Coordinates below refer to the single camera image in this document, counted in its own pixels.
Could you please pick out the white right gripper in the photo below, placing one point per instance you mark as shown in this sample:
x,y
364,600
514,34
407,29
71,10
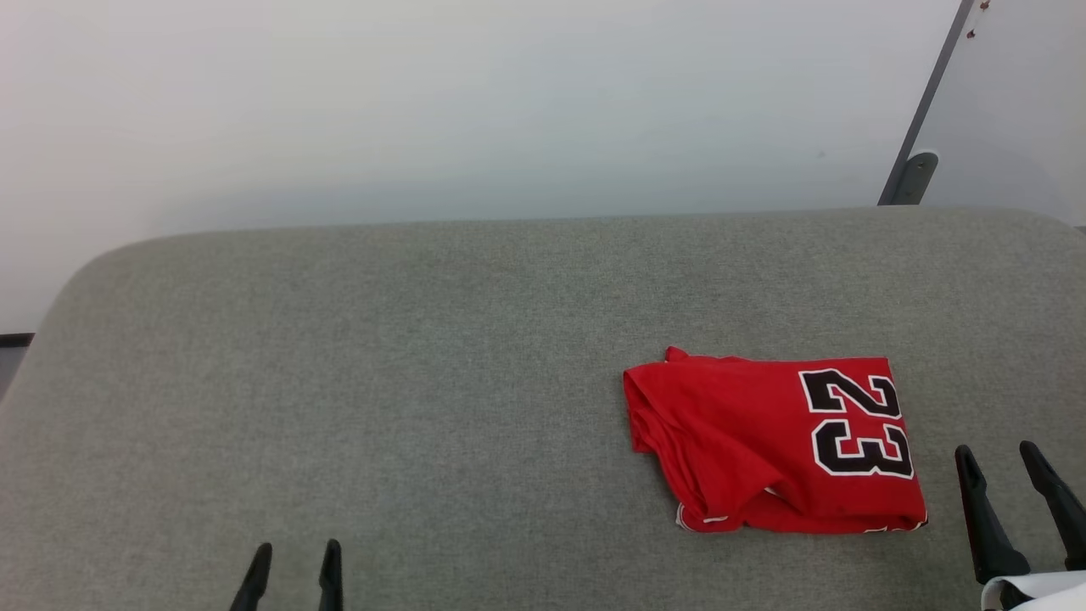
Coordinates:
x,y
1048,594

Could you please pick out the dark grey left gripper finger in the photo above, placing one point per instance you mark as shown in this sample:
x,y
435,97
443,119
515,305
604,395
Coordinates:
x,y
331,581
254,585

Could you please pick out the red and white jersey shirt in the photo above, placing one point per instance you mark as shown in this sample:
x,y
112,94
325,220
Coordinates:
x,y
721,424

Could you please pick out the grey fabric sofa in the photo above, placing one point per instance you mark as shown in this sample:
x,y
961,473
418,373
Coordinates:
x,y
382,382

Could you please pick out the dark baseboard strip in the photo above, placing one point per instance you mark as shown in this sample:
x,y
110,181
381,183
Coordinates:
x,y
15,340

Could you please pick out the white partition panel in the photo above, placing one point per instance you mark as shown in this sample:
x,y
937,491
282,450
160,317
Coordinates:
x,y
1018,102

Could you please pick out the grey metal post bracket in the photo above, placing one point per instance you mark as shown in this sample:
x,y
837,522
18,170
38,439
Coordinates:
x,y
916,178

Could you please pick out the grey metal partition post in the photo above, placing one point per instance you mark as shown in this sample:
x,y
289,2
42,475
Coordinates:
x,y
933,76

